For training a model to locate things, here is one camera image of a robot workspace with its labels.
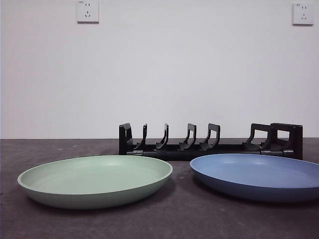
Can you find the black plate rack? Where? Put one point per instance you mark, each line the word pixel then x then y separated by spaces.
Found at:
pixel 174 153

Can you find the blue round plate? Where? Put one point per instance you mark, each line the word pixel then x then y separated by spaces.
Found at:
pixel 254 179

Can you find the pale green round plate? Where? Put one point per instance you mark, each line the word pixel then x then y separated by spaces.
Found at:
pixel 94 181

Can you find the white wall socket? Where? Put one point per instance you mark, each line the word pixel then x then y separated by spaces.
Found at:
pixel 302 14
pixel 87 12

